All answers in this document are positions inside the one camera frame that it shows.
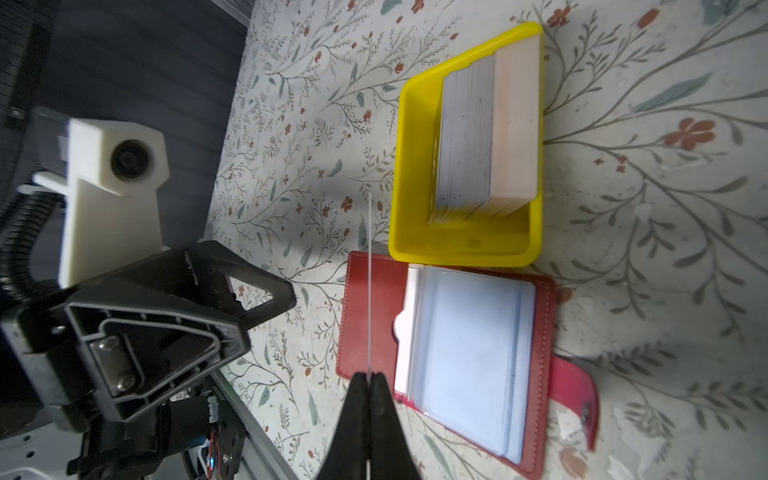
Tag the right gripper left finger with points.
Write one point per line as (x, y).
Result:
(347, 456)

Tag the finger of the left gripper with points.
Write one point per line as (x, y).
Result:
(217, 272)

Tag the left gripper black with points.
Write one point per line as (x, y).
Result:
(115, 350)

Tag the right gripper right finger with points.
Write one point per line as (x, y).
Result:
(389, 456)

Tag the red leather card holder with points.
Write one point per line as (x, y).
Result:
(470, 349)

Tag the black VIP credit card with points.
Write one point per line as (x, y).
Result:
(369, 288)

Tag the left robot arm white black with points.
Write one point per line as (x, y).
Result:
(121, 450)

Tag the yellow plastic card tray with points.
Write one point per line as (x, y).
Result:
(514, 241)

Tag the stack of credit cards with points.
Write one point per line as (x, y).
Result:
(488, 154)

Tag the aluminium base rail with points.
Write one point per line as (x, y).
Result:
(246, 450)

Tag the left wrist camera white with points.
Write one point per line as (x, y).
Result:
(114, 170)

